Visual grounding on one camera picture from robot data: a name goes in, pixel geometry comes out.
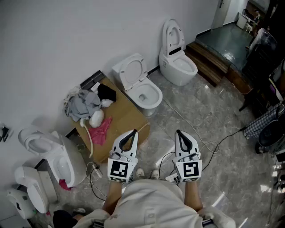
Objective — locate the white narrow toilet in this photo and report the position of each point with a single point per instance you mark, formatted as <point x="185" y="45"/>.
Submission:
<point x="33" y="184"/>

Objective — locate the person's left forearm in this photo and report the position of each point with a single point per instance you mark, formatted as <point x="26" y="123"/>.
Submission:
<point x="112" y="196"/>

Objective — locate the person's left shoe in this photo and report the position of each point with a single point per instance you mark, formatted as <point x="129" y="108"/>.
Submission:
<point x="140" y="173"/>

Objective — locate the large cardboard box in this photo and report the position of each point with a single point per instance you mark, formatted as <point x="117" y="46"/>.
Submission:
<point x="124" y="115"/>

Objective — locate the white round toilet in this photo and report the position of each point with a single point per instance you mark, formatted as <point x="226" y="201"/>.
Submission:
<point x="66" y="155"/>

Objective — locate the white egg-shaped smart toilet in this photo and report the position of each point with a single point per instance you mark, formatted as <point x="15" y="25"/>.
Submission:
<point x="178" y="71"/>

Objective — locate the brown wooden steps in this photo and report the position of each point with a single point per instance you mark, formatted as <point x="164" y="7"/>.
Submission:
<point x="207" y="64"/>

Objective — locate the person's right forearm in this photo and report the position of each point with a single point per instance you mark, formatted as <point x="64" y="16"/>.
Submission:
<point x="192" y="196"/>

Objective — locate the grey clothes pile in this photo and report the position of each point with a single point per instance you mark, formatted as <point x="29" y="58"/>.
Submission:
<point x="81" y="107"/>

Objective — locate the plaid cloth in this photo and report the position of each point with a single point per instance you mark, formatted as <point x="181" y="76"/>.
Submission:
<point x="258" y="124"/>

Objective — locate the small white fluffy bundle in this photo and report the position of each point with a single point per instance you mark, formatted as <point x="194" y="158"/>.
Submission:
<point x="107" y="103"/>

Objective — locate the white toilet with tank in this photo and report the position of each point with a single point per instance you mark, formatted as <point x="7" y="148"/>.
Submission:
<point x="149" y="98"/>

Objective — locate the black cloth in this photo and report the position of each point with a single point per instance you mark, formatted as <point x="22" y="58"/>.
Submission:
<point x="107" y="92"/>

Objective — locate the white power strip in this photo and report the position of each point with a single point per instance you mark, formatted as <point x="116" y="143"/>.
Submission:
<point x="95" y="170"/>
<point x="172" y="178"/>

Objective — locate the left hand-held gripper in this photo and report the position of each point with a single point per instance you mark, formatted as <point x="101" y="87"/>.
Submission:
<point x="119" y="170"/>

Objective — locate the person's shoe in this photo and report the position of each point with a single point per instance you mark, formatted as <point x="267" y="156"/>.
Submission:
<point x="154" y="174"/>
<point x="140" y="173"/>

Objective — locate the person's right shoe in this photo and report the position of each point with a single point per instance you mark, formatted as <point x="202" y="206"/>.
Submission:
<point x="154" y="174"/>

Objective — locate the large pink cloth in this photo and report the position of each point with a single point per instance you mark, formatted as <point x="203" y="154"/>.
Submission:
<point x="100" y="133"/>

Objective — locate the person's cream shirt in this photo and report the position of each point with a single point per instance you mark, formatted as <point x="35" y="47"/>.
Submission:
<point x="153" y="204"/>

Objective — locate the white door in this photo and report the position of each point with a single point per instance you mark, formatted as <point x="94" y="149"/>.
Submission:
<point x="220" y="13"/>

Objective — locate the crumpled cream cloth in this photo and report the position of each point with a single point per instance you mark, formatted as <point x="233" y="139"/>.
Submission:
<point x="71" y="93"/>

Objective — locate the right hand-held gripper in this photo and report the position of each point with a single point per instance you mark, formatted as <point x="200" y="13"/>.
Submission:
<point x="189" y="170"/>

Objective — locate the black tray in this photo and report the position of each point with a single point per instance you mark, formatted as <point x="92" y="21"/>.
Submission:
<point x="92" y="79"/>

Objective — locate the small pink rag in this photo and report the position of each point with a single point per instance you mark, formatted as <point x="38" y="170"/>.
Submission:
<point x="63" y="183"/>

